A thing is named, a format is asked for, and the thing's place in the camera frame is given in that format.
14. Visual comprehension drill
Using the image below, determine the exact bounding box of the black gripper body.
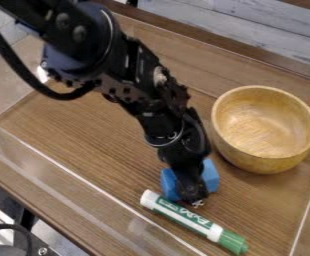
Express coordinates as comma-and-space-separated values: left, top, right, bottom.
156, 129, 213, 181

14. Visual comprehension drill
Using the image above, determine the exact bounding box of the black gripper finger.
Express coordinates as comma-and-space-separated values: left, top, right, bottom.
177, 174, 209, 205

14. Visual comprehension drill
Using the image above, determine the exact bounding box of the blue foam block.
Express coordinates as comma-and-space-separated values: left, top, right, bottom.
161, 159, 220, 202

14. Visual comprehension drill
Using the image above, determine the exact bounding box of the green and white marker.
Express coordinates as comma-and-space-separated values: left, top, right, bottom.
141, 190, 249, 256

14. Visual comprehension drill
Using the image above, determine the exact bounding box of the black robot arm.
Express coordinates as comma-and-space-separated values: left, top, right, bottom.
0, 0, 210, 205

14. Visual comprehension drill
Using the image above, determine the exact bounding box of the brown wooden bowl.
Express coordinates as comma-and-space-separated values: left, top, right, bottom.
212, 85, 310, 175

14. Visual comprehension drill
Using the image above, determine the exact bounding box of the clear acrylic tray wall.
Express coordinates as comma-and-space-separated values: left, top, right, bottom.
0, 127, 310, 256

